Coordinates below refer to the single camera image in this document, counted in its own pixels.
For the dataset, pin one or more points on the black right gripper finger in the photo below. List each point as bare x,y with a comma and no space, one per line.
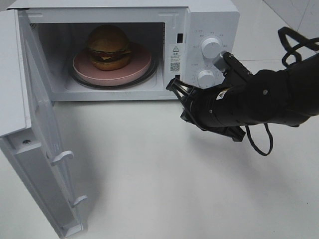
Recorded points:
188,113
181,89

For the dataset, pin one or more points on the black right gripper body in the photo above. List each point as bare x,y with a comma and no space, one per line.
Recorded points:
207,120

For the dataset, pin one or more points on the white microwave knob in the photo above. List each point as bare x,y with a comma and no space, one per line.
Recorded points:
206,79
211,47

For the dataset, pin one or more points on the pink round plate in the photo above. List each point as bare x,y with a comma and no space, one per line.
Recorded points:
139,63

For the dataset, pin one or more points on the burger with lettuce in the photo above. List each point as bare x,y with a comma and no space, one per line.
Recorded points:
108,48

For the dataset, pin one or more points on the white microwave door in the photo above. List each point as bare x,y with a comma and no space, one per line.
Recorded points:
29,134

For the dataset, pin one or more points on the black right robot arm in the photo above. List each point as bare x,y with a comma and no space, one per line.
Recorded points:
288,97

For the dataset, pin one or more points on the glass microwave turntable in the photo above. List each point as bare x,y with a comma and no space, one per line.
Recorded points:
145,77

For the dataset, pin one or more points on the white warning label sticker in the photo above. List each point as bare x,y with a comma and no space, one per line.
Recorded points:
176,58

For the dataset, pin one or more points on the white microwave oven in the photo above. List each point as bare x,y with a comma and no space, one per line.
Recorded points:
63,25

